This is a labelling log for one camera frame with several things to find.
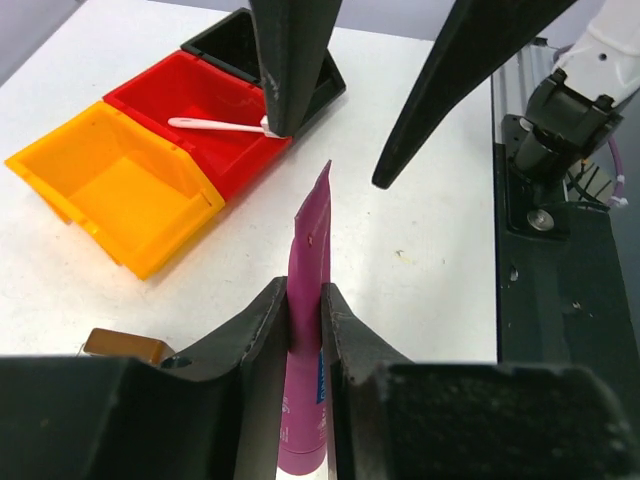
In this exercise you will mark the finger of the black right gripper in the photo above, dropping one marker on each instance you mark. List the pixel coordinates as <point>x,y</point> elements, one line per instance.
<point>299,77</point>
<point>477,38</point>

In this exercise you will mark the pink toothpaste tube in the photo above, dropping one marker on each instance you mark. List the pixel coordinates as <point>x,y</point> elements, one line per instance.
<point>302,444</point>

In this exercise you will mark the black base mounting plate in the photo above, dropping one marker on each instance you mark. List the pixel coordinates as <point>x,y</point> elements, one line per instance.
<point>564,302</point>

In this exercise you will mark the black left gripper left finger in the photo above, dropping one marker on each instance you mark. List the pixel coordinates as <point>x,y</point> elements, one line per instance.
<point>211,411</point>

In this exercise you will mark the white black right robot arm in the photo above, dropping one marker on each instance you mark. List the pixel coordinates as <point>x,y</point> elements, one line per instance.
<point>571,112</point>

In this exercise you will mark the black plastic bin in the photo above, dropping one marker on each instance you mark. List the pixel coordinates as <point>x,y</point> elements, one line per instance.
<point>230,44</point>

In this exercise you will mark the yellow plastic bin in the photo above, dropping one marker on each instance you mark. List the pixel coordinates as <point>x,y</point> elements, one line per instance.
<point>139,196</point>

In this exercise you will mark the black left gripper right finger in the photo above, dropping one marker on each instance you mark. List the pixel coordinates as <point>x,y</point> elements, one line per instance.
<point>391,418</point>

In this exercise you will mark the red plastic bin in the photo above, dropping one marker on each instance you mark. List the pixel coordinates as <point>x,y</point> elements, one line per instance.
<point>182,85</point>

